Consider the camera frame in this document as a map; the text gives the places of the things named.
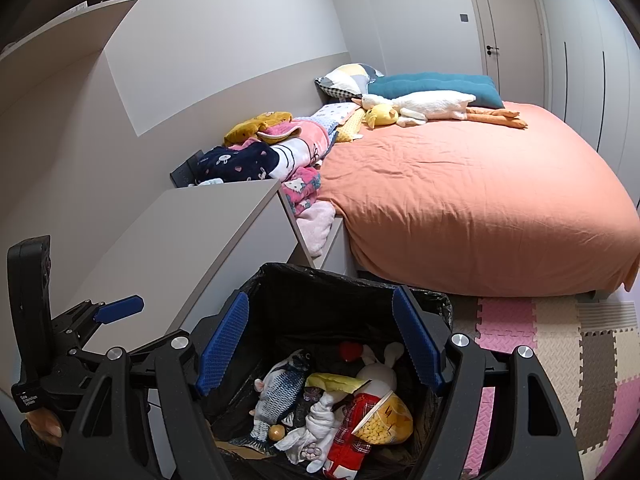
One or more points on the mustard yellow plush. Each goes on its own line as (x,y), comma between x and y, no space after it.
(250,127)

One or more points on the trash bin with black bag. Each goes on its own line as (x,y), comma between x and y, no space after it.
(320,305)

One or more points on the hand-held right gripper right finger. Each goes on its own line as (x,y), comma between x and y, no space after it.
(417,340)

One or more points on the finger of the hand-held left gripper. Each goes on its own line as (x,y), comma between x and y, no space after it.
(120,307)

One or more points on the pink grey foam floor mat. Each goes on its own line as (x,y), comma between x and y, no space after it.
(550,360)

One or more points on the patchwork checkered pillow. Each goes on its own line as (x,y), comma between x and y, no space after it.
(345,80)

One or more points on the black wall socket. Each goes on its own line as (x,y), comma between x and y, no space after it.
(182,175)

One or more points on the person's left hand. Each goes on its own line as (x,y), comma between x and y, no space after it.
(47,422)

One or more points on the bed with orange sheet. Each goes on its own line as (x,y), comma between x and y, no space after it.
(475,185)

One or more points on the teal long cushion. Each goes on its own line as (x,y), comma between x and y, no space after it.
(435,84)

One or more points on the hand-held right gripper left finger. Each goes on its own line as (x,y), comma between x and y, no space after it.
(222,345)

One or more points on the white wardrobe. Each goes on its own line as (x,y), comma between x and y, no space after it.
(585,60)

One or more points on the cream dotted pillow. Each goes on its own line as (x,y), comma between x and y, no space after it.
(350,127)

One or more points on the white goose plush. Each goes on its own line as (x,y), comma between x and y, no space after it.
(435,102)

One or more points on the pale pink towel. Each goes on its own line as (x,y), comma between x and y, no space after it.
(315,230)

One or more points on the pink cartoon print blanket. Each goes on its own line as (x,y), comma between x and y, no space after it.
(300,190)

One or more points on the white door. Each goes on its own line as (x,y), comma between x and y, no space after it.
(510,25)

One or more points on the yellow duck plush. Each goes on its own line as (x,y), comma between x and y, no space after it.
(381,116)

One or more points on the yellow snack packet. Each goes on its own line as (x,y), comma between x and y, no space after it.
(332,382)

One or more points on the white rabbit plush red plaid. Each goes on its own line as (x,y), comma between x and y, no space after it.
(380,377)

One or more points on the grey white fish plush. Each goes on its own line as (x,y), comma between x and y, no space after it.
(282,392)

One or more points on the yellow paper cup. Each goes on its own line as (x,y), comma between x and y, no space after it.
(385,420)

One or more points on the white quilted cloth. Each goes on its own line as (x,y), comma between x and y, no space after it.
(320,417)

